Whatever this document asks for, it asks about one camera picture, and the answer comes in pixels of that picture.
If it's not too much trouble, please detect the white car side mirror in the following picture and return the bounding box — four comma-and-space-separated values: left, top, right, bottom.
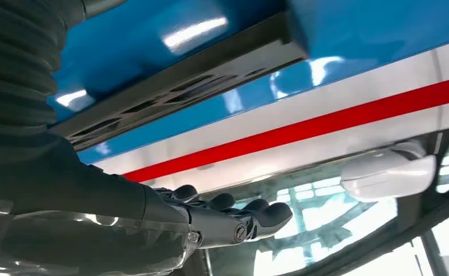
340, 141, 437, 202

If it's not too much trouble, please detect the blue metal shelf rack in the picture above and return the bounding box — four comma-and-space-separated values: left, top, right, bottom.
47, 0, 449, 165

